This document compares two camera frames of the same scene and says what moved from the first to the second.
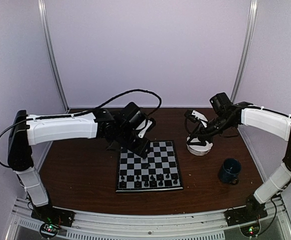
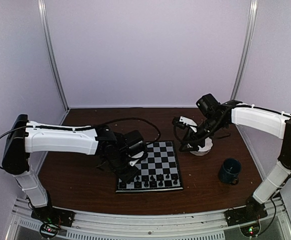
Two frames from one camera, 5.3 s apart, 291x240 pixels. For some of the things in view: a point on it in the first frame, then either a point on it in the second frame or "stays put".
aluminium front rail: [212, 224] stays put
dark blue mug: [229, 172] stays put
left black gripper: [140, 151] → [126, 177]
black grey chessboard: [159, 171] stays put
